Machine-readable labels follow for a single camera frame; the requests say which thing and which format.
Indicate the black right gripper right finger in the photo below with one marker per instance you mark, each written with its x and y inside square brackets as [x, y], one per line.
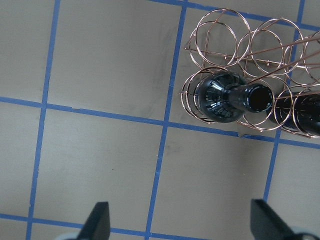
[265, 224]

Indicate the dark glass wine bottle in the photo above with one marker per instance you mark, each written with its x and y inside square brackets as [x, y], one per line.
[225, 96]

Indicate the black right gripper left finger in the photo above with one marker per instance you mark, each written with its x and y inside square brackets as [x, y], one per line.
[97, 225]

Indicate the copper wire bottle basket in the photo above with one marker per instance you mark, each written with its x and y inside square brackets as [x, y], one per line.
[276, 54]

